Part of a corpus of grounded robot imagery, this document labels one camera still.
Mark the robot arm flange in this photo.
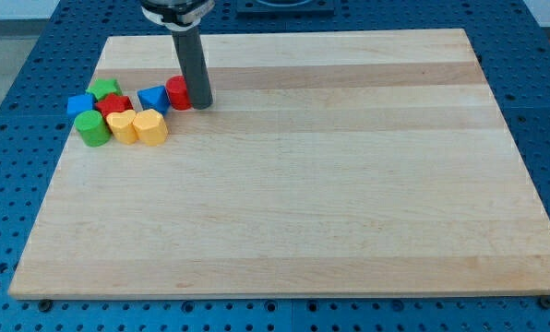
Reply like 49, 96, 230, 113
140, 0, 215, 32

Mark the light wooden board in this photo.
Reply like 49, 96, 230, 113
9, 29, 550, 300

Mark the red cylinder block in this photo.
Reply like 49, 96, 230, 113
165, 76, 192, 111

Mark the yellow hexagon block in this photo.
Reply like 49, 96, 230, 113
133, 109, 168, 146

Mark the blue triangle block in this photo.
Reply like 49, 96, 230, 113
137, 86, 171, 115

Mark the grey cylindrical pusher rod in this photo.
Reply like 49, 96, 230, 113
172, 26, 213, 110

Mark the yellow heart block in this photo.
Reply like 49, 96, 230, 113
106, 110, 138, 145

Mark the red star block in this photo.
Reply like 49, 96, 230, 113
95, 93, 133, 118

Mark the green cylinder block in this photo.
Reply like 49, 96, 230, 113
74, 110, 111, 148

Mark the green star block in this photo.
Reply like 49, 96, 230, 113
86, 78, 123, 101

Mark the blue cube block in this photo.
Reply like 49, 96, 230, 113
66, 93, 96, 120

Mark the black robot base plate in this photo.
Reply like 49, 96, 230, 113
234, 0, 337, 18

